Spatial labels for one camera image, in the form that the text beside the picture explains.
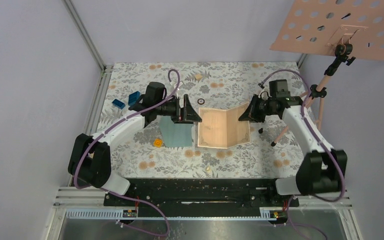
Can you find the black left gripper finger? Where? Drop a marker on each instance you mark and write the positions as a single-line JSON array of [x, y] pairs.
[[187, 108], [189, 117]]

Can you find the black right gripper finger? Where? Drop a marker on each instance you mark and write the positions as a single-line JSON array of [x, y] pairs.
[[255, 102], [249, 115]]

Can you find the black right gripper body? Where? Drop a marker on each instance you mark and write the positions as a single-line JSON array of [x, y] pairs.
[[268, 107]]

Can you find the tan lined letter paper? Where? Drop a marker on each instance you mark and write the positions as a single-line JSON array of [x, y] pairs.
[[221, 128]]

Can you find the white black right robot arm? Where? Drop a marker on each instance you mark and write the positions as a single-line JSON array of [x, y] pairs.
[[323, 167]]

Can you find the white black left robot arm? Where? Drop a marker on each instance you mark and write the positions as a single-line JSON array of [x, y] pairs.
[[90, 163]]

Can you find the teal paper envelope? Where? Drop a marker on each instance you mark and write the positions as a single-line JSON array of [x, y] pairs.
[[175, 135]]

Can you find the floral patterned table mat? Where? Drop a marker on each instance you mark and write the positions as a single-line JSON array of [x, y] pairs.
[[224, 85]]

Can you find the small orange lego brick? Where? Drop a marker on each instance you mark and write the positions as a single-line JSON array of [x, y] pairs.
[[158, 143]]

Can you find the large blue lego brick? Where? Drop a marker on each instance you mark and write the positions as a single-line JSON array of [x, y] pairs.
[[133, 97]]

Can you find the small blue lego brick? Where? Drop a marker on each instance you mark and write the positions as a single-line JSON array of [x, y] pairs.
[[118, 104]]

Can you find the pink music stand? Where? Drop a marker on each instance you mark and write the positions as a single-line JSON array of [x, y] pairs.
[[345, 29]]

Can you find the aluminium frame post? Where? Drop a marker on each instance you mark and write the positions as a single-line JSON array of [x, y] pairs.
[[72, 11]]

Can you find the white slotted cable duct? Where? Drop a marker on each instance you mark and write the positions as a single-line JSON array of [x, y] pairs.
[[241, 214]]

